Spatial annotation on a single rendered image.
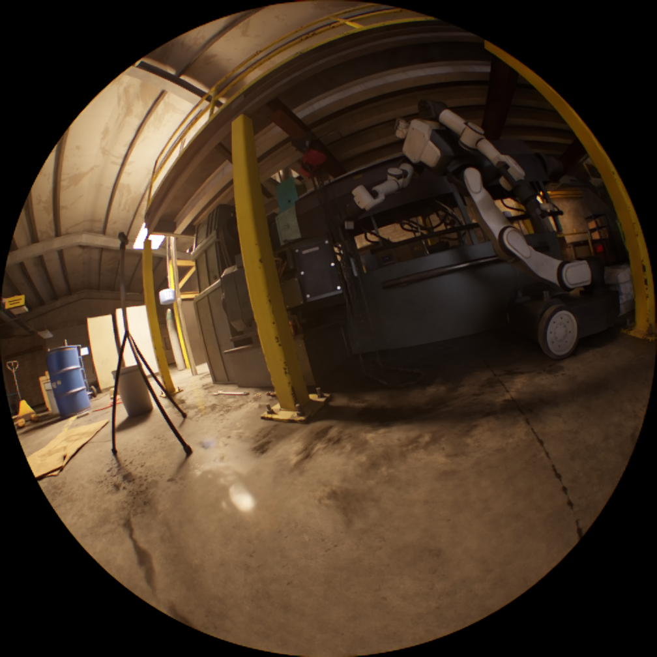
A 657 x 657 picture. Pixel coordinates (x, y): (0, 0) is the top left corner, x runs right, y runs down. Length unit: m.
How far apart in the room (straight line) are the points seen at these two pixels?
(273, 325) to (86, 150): 6.78
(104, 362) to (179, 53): 7.01
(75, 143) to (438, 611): 7.15
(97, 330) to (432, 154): 6.92
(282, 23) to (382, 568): 5.50
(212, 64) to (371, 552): 5.64
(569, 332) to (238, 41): 5.54
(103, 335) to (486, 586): 6.76
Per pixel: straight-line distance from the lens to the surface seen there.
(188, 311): 5.95
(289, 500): 0.48
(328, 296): 1.13
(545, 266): 1.14
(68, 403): 3.47
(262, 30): 5.19
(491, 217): 1.08
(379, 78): 2.02
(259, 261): 0.82
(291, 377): 0.80
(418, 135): 1.22
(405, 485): 0.44
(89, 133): 6.67
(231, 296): 1.35
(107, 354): 6.55
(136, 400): 1.82
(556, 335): 0.92
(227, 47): 5.26
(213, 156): 2.23
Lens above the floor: 0.34
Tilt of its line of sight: 3 degrees down
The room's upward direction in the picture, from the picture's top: 14 degrees counter-clockwise
